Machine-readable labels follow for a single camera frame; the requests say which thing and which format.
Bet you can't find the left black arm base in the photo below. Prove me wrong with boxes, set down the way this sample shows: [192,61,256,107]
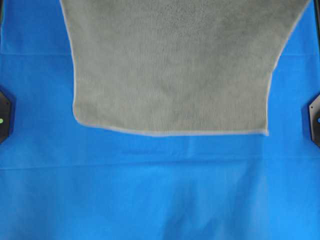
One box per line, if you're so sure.
[0,86,16,144]

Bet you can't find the grey-green towel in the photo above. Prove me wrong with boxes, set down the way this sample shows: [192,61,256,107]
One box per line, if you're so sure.
[60,0,308,136]

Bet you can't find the blue table cloth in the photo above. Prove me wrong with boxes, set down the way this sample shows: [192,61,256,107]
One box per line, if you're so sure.
[0,0,320,240]

